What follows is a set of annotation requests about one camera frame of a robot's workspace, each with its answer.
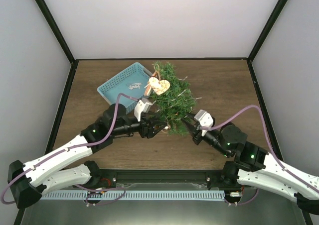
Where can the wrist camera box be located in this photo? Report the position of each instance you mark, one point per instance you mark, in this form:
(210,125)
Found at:
(205,120)
(143,106)

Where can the small green christmas tree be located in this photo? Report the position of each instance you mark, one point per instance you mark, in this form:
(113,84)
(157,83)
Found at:
(173,105)

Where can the black frame post right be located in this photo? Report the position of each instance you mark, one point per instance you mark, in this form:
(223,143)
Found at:
(266,29)

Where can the black frame post left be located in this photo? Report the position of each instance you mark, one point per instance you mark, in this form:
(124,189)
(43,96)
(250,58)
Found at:
(42,5)

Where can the gingerbread figure ornament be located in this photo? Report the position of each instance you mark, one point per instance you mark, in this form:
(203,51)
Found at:
(148,87)

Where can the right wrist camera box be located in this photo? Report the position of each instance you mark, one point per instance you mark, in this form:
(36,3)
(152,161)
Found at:
(205,120)

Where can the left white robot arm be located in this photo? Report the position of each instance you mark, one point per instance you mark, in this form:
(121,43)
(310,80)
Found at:
(30,181)

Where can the black aluminium front rail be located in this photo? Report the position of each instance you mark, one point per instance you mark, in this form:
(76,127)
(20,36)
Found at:
(110,178)

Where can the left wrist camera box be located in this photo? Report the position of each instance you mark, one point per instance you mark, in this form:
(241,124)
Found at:
(143,106)

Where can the blue plastic basket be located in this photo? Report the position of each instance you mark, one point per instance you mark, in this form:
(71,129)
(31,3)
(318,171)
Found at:
(136,73)

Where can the light blue cable duct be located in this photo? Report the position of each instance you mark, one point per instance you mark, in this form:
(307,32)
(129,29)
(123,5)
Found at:
(200,195)

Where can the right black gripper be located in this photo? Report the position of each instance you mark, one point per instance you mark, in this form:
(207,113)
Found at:
(195,133)

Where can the brown heart ornament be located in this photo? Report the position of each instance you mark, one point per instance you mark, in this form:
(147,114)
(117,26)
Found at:
(157,82)

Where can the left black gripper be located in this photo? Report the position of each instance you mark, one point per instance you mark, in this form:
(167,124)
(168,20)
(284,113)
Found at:
(149,132)

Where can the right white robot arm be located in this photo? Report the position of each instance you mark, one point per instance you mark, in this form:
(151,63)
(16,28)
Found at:
(253,165)

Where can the black frame post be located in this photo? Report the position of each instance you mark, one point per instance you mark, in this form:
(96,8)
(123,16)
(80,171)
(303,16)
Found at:
(266,29)
(42,5)

